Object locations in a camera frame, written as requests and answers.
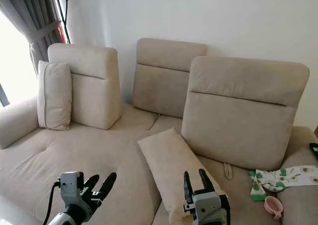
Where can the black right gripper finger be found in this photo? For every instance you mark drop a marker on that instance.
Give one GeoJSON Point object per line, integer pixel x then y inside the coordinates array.
{"type": "Point", "coordinates": [206, 181]}
{"type": "Point", "coordinates": [188, 187]}

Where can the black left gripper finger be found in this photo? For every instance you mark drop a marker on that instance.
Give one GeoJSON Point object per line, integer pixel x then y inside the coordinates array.
{"type": "Point", "coordinates": [92, 181]}
{"type": "Point", "coordinates": [109, 183]}

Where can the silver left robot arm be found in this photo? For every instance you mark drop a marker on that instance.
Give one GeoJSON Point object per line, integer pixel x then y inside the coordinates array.
{"type": "Point", "coordinates": [67, 218]}

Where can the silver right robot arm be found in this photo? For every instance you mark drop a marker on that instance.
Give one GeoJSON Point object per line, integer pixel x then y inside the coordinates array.
{"type": "Point", "coordinates": [211, 222]}

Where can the beige plain throw pillow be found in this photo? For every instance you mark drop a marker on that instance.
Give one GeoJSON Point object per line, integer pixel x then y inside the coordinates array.
{"type": "Point", "coordinates": [166, 165]}

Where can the beige fabric sofa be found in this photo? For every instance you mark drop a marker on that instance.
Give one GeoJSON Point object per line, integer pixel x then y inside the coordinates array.
{"type": "Point", "coordinates": [59, 165]}

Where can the beige sofa back cushion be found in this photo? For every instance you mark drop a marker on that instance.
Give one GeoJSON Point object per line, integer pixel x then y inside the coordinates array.
{"type": "Point", "coordinates": [161, 81]}
{"type": "Point", "coordinates": [238, 120]}
{"type": "Point", "coordinates": [94, 91]}

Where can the beige piped throw pillow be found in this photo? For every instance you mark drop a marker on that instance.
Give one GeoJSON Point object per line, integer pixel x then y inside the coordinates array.
{"type": "Point", "coordinates": [54, 98]}

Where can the black floor lamp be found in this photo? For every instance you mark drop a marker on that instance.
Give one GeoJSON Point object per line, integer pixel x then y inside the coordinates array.
{"type": "Point", "coordinates": [65, 6]}

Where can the pink plastic cup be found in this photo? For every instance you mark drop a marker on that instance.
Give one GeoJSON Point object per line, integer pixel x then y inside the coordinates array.
{"type": "Point", "coordinates": [273, 207]}

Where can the avocado print white cloth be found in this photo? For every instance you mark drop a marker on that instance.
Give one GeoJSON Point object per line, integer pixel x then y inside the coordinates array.
{"type": "Point", "coordinates": [283, 178]}

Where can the black remote control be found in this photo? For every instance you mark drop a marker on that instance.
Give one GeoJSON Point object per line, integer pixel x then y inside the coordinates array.
{"type": "Point", "coordinates": [314, 150]}

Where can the red curtain tassel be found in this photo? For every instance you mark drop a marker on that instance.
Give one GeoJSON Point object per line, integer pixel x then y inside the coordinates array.
{"type": "Point", "coordinates": [62, 33]}

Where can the grey curtain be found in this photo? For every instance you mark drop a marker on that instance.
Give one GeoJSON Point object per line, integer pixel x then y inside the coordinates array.
{"type": "Point", "coordinates": [32, 11]}

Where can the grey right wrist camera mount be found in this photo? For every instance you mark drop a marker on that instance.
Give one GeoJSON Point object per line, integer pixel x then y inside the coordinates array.
{"type": "Point", "coordinates": [207, 205]}

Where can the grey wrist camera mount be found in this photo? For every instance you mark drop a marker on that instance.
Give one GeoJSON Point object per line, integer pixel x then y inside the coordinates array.
{"type": "Point", "coordinates": [207, 205]}
{"type": "Point", "coordinates": [70, 185]}

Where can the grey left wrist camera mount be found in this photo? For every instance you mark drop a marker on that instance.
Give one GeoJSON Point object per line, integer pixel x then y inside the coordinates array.
{"type": "Point", "coordinates": [70, 185]}

